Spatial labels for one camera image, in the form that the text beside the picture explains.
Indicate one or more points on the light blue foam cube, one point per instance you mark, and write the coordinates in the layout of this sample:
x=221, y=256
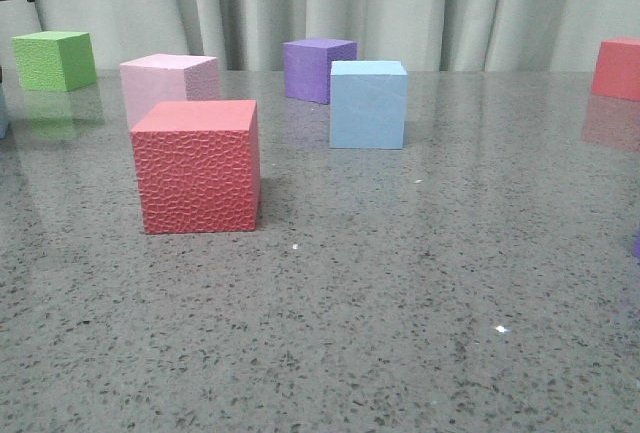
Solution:
x=4, y=119
x=368, y=104

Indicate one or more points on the red textured foam cube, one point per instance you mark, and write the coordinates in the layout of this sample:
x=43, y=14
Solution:
x=198, y=166

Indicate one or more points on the purple foam cube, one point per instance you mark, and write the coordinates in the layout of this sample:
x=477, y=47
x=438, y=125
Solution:
x=307, y=66

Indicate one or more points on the pink foam cube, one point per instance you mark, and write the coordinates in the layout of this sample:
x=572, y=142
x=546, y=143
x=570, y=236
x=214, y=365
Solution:
x=167, y=77

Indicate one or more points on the grey-green curtain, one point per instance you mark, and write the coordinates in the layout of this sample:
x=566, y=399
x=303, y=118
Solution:
x=426, y=35

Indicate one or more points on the green foam cube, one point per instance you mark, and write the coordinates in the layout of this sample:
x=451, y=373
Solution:
x=54, y=60

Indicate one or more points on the purple cube at right edge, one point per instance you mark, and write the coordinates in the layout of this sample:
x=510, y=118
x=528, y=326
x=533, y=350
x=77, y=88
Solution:
x=635, y=250

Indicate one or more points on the red foam cube far right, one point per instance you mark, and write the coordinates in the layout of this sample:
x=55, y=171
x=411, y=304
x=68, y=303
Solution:
x=617, y=69

